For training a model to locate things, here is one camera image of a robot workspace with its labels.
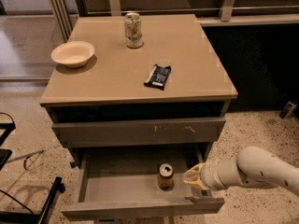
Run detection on white bowl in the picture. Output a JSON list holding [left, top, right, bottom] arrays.
[[51, 41, 95, 68]]

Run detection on dark blue snack wrapper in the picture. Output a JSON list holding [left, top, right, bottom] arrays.
[[144, 64, 171, 91]]

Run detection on small grey floor device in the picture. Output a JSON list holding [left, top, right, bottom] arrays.
[[279, 100, 297, 119]]

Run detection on open grey middle drawer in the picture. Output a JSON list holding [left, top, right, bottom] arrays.
[[62, 146, 224, 221]]

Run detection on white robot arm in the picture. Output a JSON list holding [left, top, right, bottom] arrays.
[[183, 147, 299, 196]]

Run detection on grey drawer cabinet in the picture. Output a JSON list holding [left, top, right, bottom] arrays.
[[39, 13, 239, 224]]

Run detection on metal railing with wooden top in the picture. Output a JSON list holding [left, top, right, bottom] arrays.
[[50, 0, 299, 38]]

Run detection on black cable on floor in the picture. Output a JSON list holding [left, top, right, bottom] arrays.
[[6, 149, 45, 172]]

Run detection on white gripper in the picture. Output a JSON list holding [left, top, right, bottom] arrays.
[[183, 160, 220, 190]]

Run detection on black chair frame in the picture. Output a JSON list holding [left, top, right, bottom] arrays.
[[0, 112, 65, 224]]

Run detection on closed grey top drawer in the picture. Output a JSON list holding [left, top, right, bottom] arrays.
[[52, 117, 225, 148]]

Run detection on white green soda can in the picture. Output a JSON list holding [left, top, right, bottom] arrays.
[[124, 12, 143, 49]]

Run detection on orange soda can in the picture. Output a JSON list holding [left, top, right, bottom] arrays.
[[157, 163, 174, 189]]

